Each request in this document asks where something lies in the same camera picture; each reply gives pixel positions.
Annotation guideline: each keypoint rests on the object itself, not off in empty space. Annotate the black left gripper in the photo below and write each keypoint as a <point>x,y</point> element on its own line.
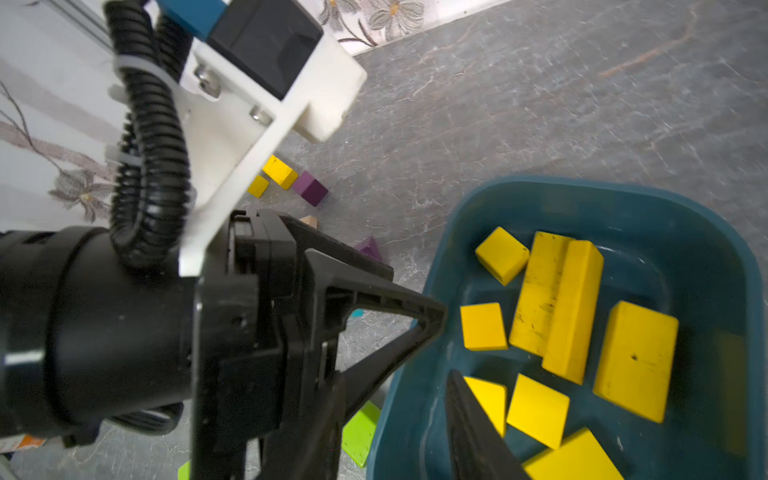
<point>277,357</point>

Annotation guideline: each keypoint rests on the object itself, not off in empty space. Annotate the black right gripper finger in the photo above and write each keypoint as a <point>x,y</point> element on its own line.
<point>476,450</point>

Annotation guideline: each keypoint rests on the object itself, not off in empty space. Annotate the yellow chunky block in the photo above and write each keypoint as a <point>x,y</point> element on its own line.
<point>258,186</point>

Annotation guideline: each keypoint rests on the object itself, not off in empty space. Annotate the yellow cube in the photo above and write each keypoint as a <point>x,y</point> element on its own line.
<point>502,255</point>

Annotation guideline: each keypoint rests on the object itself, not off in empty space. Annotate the short yellow rectangular block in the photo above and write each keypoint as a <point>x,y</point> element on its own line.
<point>636,360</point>

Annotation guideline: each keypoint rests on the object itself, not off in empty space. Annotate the yellow cube block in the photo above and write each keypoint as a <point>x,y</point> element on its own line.
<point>483,327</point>

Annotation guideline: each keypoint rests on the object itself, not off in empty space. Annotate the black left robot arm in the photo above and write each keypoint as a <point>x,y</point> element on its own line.
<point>85,338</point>

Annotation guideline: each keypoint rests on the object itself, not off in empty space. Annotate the purple triangular block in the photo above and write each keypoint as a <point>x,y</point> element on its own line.
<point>369,247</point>

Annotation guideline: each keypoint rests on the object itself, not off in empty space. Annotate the small yellow block front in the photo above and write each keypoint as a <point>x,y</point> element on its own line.
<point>492,398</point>

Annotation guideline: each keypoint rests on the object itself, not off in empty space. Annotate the tan long block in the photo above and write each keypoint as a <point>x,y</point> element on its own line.
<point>310,221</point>

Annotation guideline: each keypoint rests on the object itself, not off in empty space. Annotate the purple cube block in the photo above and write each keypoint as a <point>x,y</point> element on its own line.
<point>309,188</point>

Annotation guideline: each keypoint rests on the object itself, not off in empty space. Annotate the green rectangular block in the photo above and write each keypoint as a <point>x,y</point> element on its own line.
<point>359,432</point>

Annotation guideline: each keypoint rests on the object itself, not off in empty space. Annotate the long yellow plank block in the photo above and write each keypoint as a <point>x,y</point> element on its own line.
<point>569,340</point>

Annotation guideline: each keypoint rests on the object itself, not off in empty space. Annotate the green arch block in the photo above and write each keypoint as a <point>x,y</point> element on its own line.
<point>183,472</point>

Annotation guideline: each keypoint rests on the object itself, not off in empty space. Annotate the teal plastic bin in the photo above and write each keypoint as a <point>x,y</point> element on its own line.
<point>661,251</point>

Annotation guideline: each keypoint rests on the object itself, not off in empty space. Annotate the white bottle left side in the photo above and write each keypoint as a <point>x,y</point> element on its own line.
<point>20,442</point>

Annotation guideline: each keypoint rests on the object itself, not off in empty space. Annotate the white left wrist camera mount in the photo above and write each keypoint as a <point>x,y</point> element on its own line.
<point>211,88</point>

